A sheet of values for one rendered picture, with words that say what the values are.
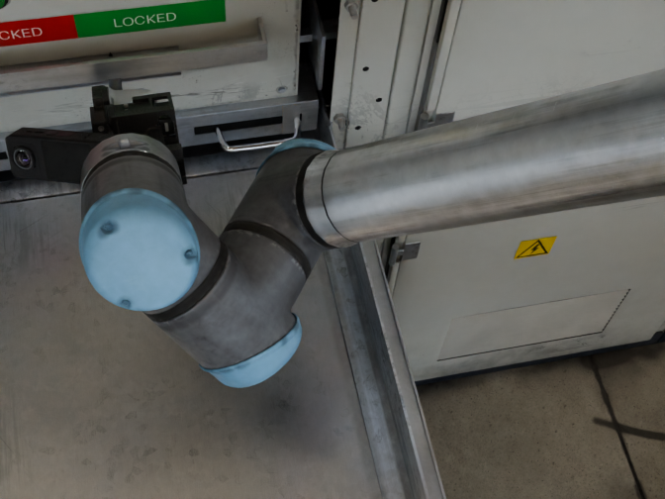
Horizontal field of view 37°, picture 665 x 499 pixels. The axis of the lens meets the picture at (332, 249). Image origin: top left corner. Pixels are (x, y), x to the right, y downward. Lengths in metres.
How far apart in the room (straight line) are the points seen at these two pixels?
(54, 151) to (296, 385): 0.38
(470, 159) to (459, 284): 0.90
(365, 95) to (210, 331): 0.46
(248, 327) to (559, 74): 0.57
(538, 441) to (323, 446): 1.02
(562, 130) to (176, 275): 0.32
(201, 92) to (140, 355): 0.32
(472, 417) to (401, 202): 1.29
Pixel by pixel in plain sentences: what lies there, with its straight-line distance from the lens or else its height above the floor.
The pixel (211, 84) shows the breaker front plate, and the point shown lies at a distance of 1.19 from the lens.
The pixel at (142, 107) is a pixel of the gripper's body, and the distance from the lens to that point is 1.00.
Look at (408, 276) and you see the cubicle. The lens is 1.57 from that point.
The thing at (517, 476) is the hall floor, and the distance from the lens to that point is 2.03.
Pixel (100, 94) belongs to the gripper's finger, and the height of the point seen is 1.10.
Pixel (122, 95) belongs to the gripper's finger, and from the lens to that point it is 1.07.
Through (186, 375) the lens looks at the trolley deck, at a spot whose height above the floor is 0.85.
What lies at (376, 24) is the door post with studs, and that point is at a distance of 1.10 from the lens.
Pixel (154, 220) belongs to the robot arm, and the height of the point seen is 1.23.
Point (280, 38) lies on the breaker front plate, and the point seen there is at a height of 1.03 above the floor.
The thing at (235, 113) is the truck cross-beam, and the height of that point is 0.92.
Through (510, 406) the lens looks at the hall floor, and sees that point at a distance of 2.08.
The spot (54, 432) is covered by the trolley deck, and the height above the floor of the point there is 0.85.
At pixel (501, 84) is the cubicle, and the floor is 0.97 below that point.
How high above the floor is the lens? 1.87
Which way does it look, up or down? 59 degrees down
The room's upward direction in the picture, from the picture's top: 7 degrees clockwise
